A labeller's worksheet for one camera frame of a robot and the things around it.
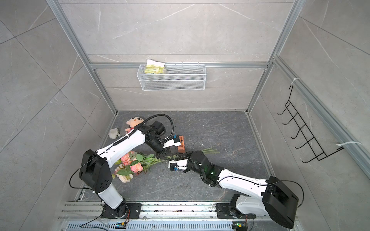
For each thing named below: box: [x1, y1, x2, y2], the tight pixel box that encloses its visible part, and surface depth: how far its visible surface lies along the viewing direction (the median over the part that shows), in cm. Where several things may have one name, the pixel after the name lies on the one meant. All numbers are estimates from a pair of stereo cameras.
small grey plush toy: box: [107, 127, 121, 140], surface depth 105 cm
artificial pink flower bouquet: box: [111, 147, 221, 184], surface depth 73 cm
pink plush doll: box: [125, 116, 145, 134], surface depth 105 cm
